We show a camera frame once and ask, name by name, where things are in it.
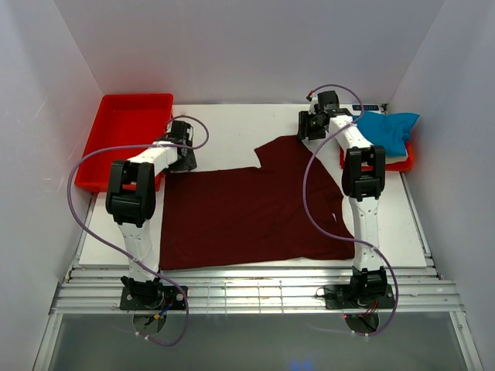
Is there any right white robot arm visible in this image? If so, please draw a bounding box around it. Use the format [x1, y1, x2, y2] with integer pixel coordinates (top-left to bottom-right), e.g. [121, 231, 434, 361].
[297, 90, 387, 308]

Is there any purple cable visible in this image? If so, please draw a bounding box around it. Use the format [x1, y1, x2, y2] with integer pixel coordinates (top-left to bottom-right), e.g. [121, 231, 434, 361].
[301, 83, 399, 338]
[67, 114, 210, 347]

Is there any blue folded t shirt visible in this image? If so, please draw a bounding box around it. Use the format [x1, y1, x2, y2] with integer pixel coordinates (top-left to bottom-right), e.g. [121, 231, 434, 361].
[357, 111, 420, 158]

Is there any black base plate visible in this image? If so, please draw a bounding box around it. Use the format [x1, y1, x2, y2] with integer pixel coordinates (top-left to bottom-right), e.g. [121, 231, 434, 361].
[118, 285, 186, 311]
[315, 284, 395, 310]

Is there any small red tray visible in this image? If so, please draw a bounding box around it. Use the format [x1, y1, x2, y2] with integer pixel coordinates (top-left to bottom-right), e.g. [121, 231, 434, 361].
[340, 142, 415, 172]

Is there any aluminium rail frame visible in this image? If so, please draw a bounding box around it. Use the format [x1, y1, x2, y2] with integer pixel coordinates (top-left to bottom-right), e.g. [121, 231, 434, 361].
[52, 262, 464, 315]

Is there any maroon t shirt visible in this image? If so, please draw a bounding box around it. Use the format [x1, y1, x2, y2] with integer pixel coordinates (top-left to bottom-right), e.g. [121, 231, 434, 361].
[159, 136, 354, 270]

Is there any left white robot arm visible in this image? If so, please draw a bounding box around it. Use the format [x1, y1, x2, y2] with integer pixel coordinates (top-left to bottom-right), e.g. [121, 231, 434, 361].
[106, 120, 196, 309]

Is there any large red tray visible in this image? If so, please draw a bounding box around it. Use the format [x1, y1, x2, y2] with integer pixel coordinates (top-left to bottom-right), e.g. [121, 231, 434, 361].
[75, 93, 173, 193]

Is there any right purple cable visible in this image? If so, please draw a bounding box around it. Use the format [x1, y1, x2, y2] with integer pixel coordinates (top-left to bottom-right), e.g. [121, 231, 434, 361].
[301, 83, 399, 338]

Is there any small black label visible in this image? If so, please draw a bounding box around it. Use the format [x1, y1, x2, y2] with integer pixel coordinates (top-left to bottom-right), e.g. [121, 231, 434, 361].
[352, 104, 380, 112]

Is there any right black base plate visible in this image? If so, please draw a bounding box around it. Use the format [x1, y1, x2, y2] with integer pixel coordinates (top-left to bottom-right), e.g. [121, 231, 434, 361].
[315, 284, 395, 310]

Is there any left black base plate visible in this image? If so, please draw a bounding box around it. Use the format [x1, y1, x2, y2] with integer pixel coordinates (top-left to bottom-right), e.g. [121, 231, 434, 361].
[118, 285, 186, 311]

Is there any beige folded t shirt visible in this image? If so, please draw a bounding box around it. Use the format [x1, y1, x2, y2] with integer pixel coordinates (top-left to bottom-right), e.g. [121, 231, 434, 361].
[385, 152, 409, 165]

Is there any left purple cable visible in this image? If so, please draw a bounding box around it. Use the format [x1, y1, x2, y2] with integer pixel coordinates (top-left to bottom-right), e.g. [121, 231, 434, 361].
[67, 114, 210, 347]

